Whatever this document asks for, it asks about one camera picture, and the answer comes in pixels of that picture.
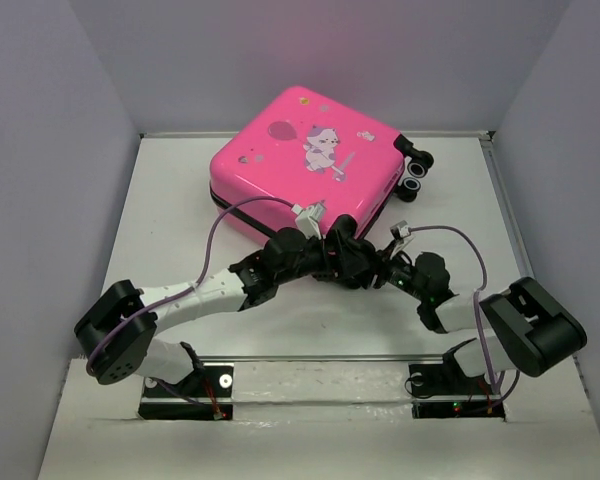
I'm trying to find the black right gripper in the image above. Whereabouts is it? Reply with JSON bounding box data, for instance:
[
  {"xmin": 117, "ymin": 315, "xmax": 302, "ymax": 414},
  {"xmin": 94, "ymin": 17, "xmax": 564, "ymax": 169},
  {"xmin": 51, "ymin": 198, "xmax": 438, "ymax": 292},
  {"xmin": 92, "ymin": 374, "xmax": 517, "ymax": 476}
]
[{"xmin": 352, "ymin": 239, "xmax": 427, "ymax": 302}]

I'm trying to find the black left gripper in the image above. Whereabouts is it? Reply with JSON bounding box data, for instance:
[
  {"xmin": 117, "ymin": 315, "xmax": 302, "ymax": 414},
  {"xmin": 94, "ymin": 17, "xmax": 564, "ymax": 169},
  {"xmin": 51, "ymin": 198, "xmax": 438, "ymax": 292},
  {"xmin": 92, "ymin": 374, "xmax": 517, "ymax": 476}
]
[{"xmin": 274, "ymin": 228, "xmax": 368, "ymax": 285}]

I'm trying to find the pink hard-shell suitcase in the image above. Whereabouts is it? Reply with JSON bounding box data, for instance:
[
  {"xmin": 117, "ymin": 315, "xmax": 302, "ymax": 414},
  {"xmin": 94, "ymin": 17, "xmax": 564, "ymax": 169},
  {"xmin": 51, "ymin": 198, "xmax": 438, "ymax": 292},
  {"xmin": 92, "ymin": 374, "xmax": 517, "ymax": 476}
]
[{"xmin": 209, "ymin": 86, "xmax": 434, "ymax": 244}]

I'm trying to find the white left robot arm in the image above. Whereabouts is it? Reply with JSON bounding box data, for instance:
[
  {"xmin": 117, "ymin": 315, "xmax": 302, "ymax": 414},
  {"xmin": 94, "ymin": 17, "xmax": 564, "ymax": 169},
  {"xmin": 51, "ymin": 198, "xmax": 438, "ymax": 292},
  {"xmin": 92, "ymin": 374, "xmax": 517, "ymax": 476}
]
[{"xmin": 74, "ymin": 215, "xmax": 376, "ymax": 395}]

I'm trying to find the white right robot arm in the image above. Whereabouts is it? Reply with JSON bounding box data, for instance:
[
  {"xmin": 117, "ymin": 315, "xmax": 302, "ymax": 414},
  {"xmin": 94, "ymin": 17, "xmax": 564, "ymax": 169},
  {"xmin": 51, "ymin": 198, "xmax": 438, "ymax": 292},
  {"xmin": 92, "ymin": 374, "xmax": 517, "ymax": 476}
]
[{"xmin": 374, "ymin": 248, "xmax": 588, "ymax": 392}]

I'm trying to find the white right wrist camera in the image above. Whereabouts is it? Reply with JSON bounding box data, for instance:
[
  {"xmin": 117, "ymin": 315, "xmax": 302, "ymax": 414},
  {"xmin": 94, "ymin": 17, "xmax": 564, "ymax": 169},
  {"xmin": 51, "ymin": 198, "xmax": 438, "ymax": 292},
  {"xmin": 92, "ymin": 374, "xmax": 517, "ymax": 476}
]
[{"xmin": 386, "ymin": 220, "xmax": 413, "ymax": 258}]

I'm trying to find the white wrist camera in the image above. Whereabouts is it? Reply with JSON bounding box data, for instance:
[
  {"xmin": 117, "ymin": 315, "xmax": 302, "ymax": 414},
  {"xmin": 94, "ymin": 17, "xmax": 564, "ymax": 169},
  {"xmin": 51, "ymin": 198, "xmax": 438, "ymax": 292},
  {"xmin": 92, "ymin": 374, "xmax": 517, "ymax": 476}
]
[
  {"xmin": 291, "ymin": 202, "xmax": 326, "ymax": 239},
  {"xmin": 386, "ymin": 220, "xmax": 413, "ymax": 258}
]

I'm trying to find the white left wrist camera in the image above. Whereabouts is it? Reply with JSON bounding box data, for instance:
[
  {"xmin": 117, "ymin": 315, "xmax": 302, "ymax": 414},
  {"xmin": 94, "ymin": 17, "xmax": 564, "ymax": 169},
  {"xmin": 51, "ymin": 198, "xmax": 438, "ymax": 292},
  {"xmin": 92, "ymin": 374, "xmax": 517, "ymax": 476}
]
[{"xmin": 291, "ymin": 202, "xmax": 326, "ymax": 239}]

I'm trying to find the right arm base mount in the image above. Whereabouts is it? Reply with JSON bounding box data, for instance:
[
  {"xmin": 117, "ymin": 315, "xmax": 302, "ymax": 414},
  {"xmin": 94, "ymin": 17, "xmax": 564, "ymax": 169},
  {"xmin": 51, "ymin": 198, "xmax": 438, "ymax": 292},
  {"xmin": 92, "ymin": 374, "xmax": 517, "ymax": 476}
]
[{"xmin": 404, "ymin": 363, "xmax": 506, "ymax": 420}]

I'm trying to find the aluminium table rail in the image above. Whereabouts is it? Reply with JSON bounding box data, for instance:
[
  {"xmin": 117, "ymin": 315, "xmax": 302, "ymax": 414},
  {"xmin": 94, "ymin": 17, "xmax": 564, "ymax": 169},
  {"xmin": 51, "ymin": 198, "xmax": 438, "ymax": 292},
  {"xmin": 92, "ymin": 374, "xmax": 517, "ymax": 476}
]
[{"xmin": 479, "ymin": 130, "xmax": 556, "ymax": 354}]

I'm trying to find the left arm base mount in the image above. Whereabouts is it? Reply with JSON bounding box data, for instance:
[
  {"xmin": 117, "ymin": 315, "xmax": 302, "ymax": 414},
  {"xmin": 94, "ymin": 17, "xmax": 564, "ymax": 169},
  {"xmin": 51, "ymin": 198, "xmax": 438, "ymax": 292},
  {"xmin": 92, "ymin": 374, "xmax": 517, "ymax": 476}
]
[{"xmin": 137, "ymin": 362, "xmax": 234, "ymax": 421}]

